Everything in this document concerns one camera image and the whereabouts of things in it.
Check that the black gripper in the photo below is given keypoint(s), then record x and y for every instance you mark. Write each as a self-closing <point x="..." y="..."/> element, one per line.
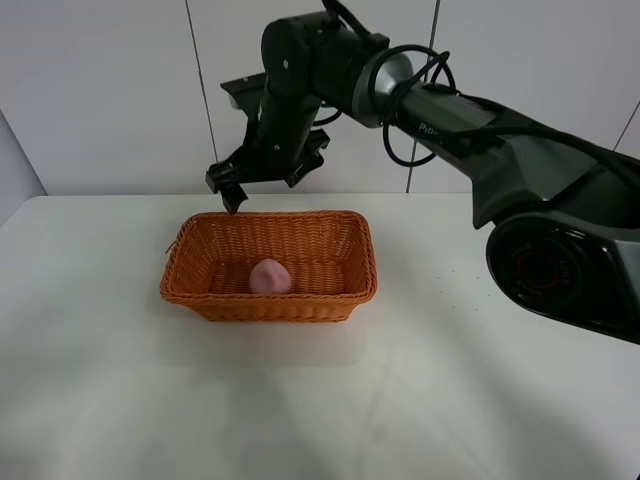
<point x="279" y="144"/>

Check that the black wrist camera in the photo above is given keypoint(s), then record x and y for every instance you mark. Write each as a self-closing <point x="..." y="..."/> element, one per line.
<point x="246" y="93"/>

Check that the pink peach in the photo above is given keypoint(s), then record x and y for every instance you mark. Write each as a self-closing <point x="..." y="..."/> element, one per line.
<point x="270" y="277"/>

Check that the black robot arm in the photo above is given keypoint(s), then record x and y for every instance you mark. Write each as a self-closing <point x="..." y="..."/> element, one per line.
<point x="564" y="212"/>

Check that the orange wicker basket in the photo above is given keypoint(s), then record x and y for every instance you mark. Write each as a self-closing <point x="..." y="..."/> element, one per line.
<point x="328" y="254"/>

